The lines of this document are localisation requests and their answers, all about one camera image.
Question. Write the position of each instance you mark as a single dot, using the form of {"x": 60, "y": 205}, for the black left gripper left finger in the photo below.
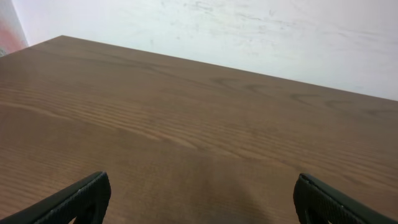
{"x": 85, "y": 201}

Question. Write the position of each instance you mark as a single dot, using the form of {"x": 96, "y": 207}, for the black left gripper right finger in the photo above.
{"x": 318, "y": 203}

